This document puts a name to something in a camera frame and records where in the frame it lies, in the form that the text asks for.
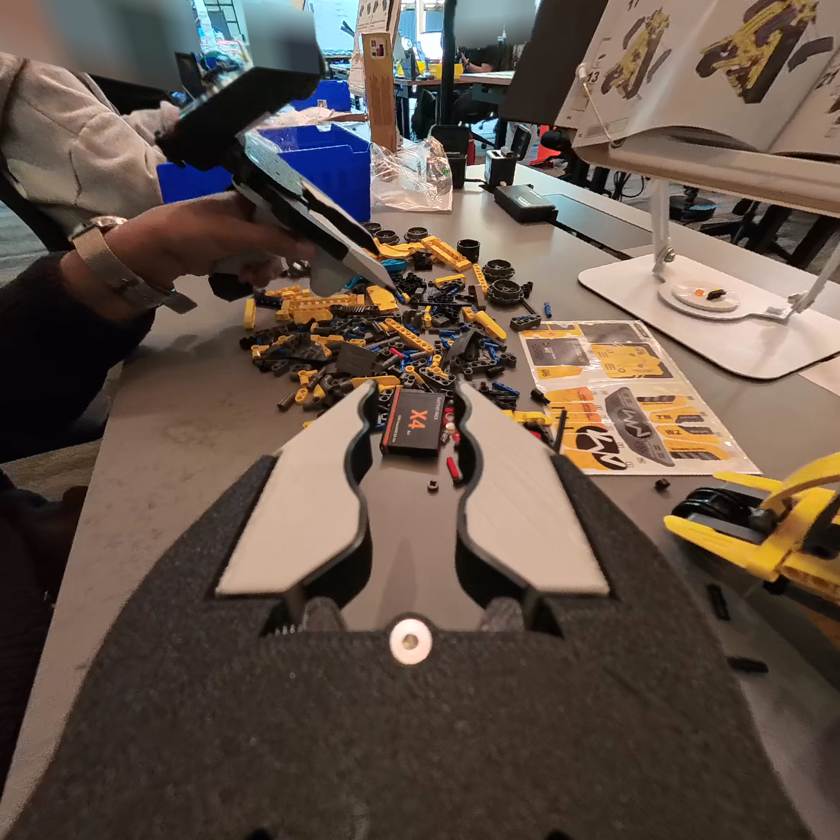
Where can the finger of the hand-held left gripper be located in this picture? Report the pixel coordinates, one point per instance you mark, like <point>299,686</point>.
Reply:
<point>367,269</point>
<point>341,223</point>

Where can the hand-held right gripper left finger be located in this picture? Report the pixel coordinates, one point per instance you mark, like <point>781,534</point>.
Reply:
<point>302,505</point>

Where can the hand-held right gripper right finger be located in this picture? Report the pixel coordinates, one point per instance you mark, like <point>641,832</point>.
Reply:
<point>525,512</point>

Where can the teal toy piece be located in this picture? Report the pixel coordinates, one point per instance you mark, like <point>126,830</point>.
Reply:
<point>396,265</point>

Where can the pile of toy building pieces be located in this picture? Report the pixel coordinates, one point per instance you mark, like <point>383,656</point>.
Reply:
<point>420,328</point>

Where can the person's left forearm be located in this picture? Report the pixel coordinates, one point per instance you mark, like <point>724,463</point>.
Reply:
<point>59,348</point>

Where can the person's left hand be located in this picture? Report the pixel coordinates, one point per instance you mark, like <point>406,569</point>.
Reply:
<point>184,239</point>

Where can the large blue plastic bin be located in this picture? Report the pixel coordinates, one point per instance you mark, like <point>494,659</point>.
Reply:
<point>328,164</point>

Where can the clear plastic bag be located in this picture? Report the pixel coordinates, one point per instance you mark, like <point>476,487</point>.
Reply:
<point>410,177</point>

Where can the small blue plastic bin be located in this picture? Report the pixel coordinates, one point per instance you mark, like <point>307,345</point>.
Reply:
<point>325,97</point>

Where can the tall brown cardboard box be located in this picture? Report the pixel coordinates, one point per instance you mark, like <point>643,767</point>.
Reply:
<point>380,98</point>

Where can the black battery pack box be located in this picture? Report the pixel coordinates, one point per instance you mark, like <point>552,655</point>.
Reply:
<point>413,423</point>

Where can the yellow grey sticker sheet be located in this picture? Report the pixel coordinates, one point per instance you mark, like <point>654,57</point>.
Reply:
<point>630,394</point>

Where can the black charger dock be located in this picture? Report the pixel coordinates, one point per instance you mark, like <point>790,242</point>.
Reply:
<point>500,169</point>

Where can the black power adapter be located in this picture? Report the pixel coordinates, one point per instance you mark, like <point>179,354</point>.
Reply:
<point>525,202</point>

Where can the person's beige jacket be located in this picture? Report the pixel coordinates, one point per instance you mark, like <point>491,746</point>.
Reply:
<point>72,144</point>

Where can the silver wristwatch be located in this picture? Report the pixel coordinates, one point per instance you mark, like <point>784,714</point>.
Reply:
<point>108,262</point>

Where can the black toy pin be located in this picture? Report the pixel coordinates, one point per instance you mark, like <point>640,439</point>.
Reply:
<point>747,664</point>
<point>718,600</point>

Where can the black flat panel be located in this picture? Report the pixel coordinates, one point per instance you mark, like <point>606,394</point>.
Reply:
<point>544,59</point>

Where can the yellow black toy vehicle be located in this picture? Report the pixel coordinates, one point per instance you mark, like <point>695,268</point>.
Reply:
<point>794,531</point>

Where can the person's dark trouser leg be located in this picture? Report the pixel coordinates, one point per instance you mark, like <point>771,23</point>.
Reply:
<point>29,604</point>

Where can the white book stand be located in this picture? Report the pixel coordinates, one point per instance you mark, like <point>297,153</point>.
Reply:
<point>754,334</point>

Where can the open instruction booklet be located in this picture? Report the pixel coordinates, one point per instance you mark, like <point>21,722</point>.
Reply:
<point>695,72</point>

